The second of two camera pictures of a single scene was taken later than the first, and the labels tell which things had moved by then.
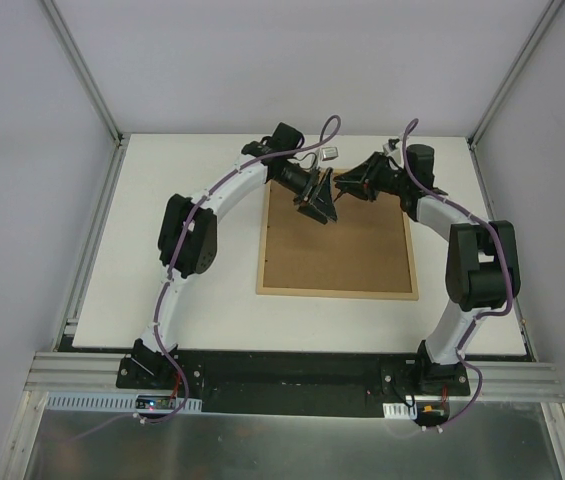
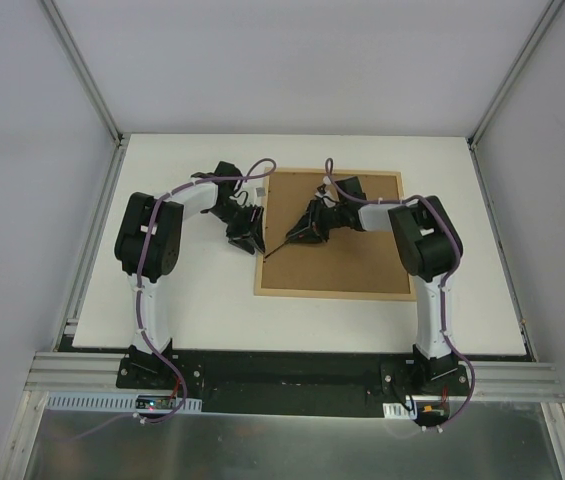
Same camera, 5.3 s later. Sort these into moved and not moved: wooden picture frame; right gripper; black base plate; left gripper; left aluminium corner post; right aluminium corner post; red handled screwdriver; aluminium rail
Moved: right gripper; left gripper; red handled screwdriver
Not moved: aluminium rail; right aluminium corner post; black base plate; left aluminium corner post; wooden picture frame
